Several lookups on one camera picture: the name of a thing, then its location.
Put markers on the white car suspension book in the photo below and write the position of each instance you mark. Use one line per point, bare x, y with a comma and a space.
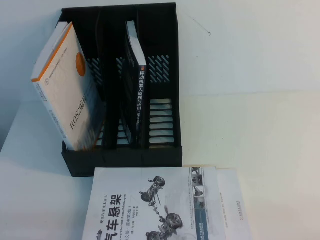
130, 200

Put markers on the dark mobile robot book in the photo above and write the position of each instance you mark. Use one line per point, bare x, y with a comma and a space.
140, 100

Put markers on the white orange ROS2 book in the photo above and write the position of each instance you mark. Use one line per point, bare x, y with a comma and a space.
65, 82

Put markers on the white autonomous driving book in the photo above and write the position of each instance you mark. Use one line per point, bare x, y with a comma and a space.
233, 207

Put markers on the black plastic book stand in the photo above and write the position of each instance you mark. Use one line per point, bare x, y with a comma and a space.
125, 160

